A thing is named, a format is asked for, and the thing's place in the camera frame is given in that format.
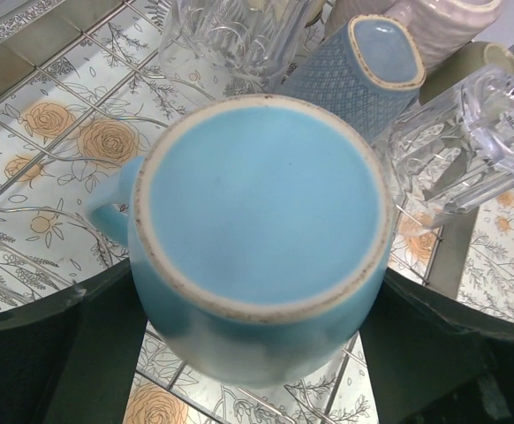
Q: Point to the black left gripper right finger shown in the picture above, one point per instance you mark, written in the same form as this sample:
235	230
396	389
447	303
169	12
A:
433	360

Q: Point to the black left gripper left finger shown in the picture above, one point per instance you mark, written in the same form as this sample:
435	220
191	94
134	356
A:
71	357

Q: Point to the light blue ceramic mug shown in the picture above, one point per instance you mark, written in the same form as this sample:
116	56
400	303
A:
258	229

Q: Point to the blue textured square mug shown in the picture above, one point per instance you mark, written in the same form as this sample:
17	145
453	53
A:
366	72

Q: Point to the clear glass near rack front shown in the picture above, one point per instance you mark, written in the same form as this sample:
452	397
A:
452	154

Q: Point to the olive green ceramic mug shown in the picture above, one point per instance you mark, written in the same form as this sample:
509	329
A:
467	60

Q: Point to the pink ribbed ceramic mug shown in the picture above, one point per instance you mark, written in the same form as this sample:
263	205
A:
441	27

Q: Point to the clear glass tumbler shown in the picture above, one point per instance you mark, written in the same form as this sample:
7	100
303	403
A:
235	41

